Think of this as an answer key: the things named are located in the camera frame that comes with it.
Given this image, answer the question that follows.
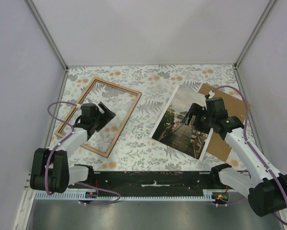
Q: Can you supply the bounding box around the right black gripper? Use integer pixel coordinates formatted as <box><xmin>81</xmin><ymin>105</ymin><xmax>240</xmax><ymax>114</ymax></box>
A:
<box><xmin>180</xmin><ymin>103</ymin><xmax>215</xmax><ymax>135</ymax></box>

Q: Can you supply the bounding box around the boardwalk landscape photo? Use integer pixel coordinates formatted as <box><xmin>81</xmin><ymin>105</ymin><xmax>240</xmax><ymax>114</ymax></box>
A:
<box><xmin>149</xmin><ymin>85</ymin><xmax>213</xmax><ymax>161</ymax></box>

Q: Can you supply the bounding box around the wooden picture frame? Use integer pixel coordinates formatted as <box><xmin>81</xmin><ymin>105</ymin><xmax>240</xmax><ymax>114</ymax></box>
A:
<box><xmin>63</xmin><ymin>77</ymin><xmax>142</xmax><ymax>158</ymax></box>

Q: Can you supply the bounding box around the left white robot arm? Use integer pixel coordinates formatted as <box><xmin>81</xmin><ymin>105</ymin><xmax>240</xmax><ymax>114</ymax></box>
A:
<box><xmin>30</xmin><ymin>101</ymin><xmax>116</xmax><ymax>196</ymax></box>

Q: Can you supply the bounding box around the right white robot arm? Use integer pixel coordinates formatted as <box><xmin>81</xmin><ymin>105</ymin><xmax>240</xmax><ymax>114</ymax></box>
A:
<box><xmin>184</xmin><ymin>97</ymin><xmax>287</xmax><ymax>217</ymax></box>

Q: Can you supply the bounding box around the floral patterned table mat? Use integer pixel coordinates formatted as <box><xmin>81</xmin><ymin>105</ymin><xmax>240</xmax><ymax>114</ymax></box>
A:
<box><xmin>58</xmin><ymin>64</ymin><xmax>238</xmax><ymax>171</ymax></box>

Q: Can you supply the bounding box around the brown cardboard backing board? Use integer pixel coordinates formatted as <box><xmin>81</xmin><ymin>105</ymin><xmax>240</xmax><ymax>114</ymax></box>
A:
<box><xmin>199</xmin><ymin>83</ymin><xmax>250</xmax><ymax>161</ymax></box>

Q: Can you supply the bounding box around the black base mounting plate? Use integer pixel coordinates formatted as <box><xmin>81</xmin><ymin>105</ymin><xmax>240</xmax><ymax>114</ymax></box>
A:
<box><xmin>69</xmin><ymin>170</ymin><xmax>230</xmax><ymax>198</ymax></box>

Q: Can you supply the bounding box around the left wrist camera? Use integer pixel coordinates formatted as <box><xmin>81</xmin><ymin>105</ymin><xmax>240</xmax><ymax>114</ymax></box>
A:
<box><xmin>96</xmin><ymin>105</ymin><xmax>104</xmax><ymax>114</ymax></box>

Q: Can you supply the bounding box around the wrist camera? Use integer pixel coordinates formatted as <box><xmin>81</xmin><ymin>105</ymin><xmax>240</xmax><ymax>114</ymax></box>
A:
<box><xmin>205</xmin><ymin>91</ymin><xmax>215</xmax><ymax>99</ymax></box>
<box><xmin>96</xmin><ymin>105</ymin><xmax>104</xmax><ymax>114</ymax></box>

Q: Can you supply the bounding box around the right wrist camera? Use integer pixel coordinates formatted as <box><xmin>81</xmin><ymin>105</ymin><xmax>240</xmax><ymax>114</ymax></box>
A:
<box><xmin>205</xmin><ymin>91</ymin><xmax>215</xmax><ymax>99</ymax></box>

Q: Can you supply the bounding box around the white slotted cable duct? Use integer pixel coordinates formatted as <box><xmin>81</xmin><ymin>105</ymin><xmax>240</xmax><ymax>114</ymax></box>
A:
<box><xmin>34</xmin><ymin>190</ymin><xmax>224</xmax><ymax>202</ymax></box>

